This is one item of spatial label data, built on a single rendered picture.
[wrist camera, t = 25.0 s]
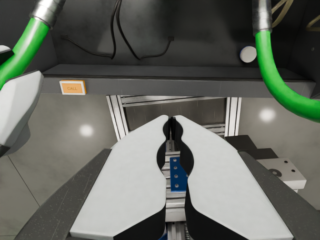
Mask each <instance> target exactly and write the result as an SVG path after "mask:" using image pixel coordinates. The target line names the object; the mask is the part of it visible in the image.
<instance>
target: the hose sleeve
mask: <svg viewBox="0 0 320 240"><path fill-rule="evenodd" d="M65 1H66V0H36V1H34V3H33V7H32V9H31V12H30V14H29V17H30V19H31V18H35V19H37V20H39V21H41V22H43V23H44V24H46V25H47V26H48V27H49V30H52V29H53V27H54V25H55V23H56V21H57V20H58V18H59V14H60V13H61V12H62V10H63V6H64V4H65Z"/></svg>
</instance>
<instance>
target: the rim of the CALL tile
mask: <svg viewBox="0 0 320 240"><path fill-rule="evenodd" d="M62 83H81V86H82V92H83V93H64V92H63V87H62ZM60 86H61V90H62V94H68V95H85V89H84V83H83V81H60Z"/></svg>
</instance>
